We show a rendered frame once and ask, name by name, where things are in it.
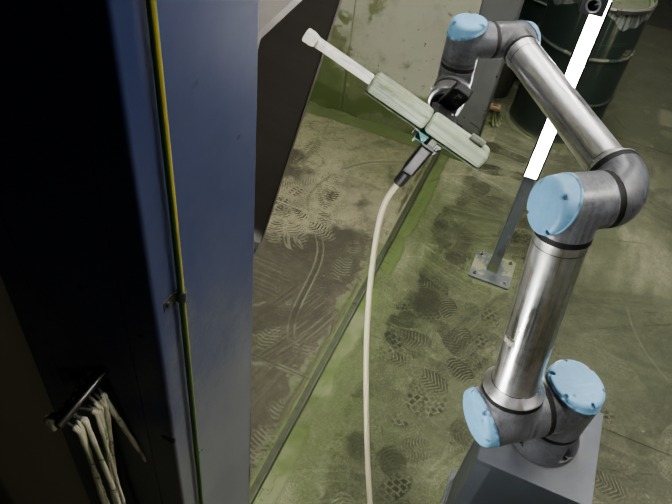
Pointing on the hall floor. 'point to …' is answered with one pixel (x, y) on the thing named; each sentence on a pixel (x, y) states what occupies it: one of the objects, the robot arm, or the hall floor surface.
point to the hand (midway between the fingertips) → (432, 139)
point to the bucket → (504, 82)
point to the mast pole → (511, 223)
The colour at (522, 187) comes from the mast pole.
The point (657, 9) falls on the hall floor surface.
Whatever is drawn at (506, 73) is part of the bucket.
